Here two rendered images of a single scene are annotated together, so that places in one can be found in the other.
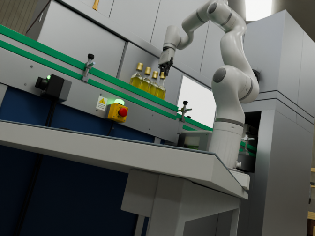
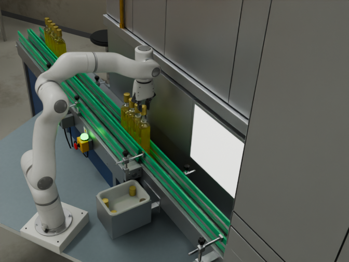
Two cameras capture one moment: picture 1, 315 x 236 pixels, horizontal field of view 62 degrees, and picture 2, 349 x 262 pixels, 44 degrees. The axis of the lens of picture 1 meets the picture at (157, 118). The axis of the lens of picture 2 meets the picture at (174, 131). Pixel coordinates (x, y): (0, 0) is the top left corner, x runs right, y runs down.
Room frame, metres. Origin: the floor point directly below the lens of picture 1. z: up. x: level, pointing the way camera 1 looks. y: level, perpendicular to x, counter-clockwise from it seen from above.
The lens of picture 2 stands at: (1.70, -1.80, 2.53)
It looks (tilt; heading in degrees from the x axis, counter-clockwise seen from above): 36 degrees down; 91
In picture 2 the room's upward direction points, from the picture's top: 4 degrees clockwise
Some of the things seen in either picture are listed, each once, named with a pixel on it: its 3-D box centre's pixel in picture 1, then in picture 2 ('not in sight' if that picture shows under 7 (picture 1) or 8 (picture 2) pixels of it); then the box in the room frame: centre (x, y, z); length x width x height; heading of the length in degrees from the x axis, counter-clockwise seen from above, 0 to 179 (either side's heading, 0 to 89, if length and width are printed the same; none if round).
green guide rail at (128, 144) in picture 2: not in sight; (72, 82); (0.97, 0.64, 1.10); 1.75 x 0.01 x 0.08; 127
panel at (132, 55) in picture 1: (174, 93); (190, 126); (1.75, -0.08, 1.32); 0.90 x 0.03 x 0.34; 127
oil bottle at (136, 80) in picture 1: (133, 92); (127, 120); (1.40, 0.16, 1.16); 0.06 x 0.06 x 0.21; 36
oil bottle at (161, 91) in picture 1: (157, 102); (143, 137); (1.51, 0.02, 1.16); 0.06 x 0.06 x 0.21; 35
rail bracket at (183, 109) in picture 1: (180, 111); (129, 159); (1.46, -0.12, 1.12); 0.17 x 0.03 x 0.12; 37
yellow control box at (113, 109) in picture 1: (116, 113); (84, 143); (1.15, 0.18, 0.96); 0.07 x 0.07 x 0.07; 37
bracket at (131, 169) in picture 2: (175, 128); (132, 173); (1.47, -0.11, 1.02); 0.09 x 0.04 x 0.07; 37
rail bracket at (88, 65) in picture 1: (89, 67); (74, 106); (1.06, 0.33, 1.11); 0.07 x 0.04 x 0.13; 37
